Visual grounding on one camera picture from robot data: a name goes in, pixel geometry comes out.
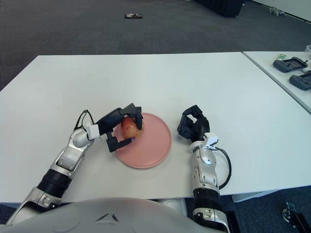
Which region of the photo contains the pink round plate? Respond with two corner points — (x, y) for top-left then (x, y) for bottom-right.
(114, 112), (173, 168)

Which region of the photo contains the white table frame beam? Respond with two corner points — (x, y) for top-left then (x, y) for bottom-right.
(232, 189), (268, 202)

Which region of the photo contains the dark grey controller with screen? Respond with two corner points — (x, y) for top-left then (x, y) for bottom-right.
(272, 57), (308, 73)

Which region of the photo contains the dark grey controller with buttons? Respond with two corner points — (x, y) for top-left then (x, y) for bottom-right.
(289, 71), (311, 91)

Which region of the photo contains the red yellow apple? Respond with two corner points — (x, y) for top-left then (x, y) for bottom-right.
(121, 117), (146, 140)

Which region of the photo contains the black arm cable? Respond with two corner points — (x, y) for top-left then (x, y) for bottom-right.
(74, 109), (95, 129)
(213, 147), (232, 189)

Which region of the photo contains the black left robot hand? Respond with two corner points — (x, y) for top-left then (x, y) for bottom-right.
(96, 103), (144, 153)

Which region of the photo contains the black stand with caster wheel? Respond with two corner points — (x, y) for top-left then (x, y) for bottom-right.
(282, 201), (311, 233)

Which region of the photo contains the grey robot torso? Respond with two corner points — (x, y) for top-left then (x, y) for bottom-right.
(0, 197), (207, 233)

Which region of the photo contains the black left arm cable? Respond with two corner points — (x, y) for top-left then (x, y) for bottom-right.
(74, 109), (95, 129)

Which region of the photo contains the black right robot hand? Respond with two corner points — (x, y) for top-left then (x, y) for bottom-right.
(176, 105), (210, 141)

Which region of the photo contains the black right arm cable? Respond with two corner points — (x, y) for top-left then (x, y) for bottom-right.
(213, 147), (232, 189)

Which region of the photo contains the black box case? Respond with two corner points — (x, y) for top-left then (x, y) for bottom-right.
(195, 0), (245, 17)

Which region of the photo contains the small grey robot dog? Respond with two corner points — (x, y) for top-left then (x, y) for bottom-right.
(267, 6), (286, 17)

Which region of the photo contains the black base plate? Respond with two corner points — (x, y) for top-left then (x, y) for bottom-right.
(223, 210), (242, 233)

